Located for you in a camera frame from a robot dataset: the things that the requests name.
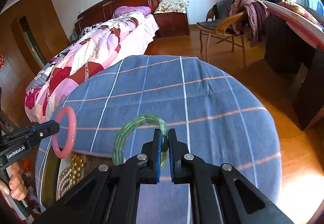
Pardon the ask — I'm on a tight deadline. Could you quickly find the dark wood nightstand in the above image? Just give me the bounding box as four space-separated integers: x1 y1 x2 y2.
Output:
154 12 190 38

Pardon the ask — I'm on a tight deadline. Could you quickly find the green jade bracelet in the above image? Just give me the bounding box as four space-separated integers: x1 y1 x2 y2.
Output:
111 114 170 171

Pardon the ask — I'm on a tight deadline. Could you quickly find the blue plaid tablecloth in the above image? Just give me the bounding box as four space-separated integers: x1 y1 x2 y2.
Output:
36 56 281 223

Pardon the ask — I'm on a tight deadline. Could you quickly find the floral cushion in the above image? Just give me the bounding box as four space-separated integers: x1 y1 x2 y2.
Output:
154 0 189 14

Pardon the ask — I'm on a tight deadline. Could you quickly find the grey garment on chair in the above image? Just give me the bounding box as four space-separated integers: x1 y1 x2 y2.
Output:
197 0 235 30

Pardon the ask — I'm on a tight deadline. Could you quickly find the dark desk with pink cover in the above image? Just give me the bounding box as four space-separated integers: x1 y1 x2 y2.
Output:
264 1 323 130

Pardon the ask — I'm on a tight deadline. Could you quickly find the pink patchwork quilt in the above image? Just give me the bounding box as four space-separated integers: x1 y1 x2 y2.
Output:
24 10 146 123

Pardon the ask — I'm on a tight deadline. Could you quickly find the bed with pink sheet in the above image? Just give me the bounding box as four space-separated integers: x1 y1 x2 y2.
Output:
24 12 160 124

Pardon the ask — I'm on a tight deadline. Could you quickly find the floral pillow on desk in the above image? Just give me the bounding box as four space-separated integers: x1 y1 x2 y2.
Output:
278 1 320 25

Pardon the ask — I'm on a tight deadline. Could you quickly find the golden bead bracelet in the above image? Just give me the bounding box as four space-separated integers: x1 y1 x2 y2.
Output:
68 153 87 186

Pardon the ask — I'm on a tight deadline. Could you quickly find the pink bangle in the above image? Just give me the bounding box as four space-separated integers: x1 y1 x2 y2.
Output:
52 106 77 159

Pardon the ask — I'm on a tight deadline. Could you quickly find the pearl bead necklace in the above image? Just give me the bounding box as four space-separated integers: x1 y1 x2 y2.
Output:
56 160 76 201

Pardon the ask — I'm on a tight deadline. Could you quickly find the wooden wardrobe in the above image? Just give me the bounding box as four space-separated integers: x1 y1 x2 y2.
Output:
1 0 69 127

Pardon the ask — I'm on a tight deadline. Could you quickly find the purple pillow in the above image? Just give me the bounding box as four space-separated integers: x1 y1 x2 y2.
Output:
112 6 151 18

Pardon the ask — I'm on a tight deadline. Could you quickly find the wicker chair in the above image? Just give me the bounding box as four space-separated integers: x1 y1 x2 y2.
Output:
197 8 247 70

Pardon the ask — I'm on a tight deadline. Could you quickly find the dark wood headboard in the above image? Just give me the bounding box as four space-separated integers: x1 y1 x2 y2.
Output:
74 0 160 35

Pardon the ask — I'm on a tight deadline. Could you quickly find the left hand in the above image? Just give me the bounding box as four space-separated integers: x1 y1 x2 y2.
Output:
1 162 27 202

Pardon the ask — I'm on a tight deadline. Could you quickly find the mauve garment on chair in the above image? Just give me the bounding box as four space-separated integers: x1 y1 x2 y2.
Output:
229 0 268 47

